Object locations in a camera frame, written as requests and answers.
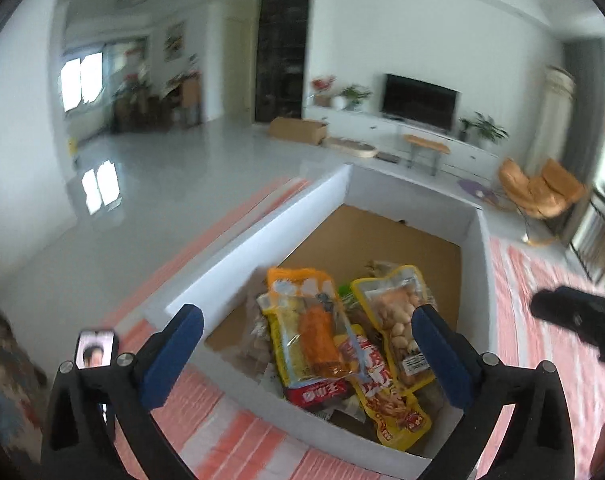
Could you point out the covered standing air conditioner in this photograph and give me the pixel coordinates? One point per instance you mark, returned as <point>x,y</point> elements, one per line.
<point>552,120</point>

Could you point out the striped orange bedsheet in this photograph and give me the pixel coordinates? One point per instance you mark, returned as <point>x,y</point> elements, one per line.
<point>517,270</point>

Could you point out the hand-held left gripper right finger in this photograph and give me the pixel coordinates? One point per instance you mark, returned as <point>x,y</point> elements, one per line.
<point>442,355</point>

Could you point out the white round vase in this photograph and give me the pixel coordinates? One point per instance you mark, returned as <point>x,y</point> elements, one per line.
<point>338,102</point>

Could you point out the orange lounge chair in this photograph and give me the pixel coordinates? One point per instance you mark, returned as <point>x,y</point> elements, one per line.
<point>537,190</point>

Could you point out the large leafy potted plant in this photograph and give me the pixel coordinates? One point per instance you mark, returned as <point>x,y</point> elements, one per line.
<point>490,127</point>

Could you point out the dark wooden slatted chair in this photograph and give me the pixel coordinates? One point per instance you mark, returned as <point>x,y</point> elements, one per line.
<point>597,240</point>

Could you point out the white cardboard box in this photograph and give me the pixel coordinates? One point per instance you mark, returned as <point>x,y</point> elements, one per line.
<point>382,230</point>

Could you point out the framed wall picture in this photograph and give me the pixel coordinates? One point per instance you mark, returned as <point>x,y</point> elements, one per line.
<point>174,42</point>

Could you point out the round wooden tray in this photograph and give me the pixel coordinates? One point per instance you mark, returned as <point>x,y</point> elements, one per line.
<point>352,147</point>

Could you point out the brown cardboard box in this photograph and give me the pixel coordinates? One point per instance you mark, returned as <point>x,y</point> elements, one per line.
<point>297,131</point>

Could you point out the multicoloured patterned cloth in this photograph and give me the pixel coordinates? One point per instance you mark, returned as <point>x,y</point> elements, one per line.
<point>7,385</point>

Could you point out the dark display cabinet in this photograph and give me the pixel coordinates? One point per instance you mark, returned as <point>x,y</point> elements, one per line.
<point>282,50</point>

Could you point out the purple round object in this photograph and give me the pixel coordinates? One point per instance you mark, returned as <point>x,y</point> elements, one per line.
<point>475,190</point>

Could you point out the small potted plant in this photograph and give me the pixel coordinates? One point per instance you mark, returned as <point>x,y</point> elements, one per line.
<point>465,127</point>

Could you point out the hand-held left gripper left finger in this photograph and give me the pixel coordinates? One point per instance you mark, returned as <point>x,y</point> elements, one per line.
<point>170,355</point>

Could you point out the green plant in vase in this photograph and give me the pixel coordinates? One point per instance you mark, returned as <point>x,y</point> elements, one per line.
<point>355,96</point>

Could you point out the flat screen television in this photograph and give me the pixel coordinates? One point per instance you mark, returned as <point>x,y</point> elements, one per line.
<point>417,102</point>

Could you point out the red flowers in vase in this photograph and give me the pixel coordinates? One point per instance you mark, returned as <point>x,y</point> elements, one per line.
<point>322,87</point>

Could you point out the wooden stool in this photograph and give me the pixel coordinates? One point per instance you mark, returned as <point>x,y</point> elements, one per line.
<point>425,142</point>

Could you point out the glass sliding door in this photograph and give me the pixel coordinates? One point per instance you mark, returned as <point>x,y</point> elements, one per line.
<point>82,80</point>

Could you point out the orange clear snack packet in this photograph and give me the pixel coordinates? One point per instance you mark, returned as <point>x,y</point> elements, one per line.
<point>317,330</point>

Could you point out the white television cabinet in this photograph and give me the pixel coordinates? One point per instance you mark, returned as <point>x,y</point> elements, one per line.
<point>362,127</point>

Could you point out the black smartphone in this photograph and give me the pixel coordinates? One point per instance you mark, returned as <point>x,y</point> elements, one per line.
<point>97,350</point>

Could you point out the wooden dining chair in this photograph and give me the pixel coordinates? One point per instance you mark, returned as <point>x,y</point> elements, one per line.
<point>190,100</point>

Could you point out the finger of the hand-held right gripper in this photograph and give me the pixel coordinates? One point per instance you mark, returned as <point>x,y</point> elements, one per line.
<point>577,317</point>

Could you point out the yellow-edged nut packet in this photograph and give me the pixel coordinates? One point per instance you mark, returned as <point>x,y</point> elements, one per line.
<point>397,320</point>

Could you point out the grey curtain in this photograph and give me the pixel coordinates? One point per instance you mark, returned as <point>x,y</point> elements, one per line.
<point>585,110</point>

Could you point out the beige door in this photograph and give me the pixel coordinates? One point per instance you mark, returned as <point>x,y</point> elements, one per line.
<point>237,70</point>

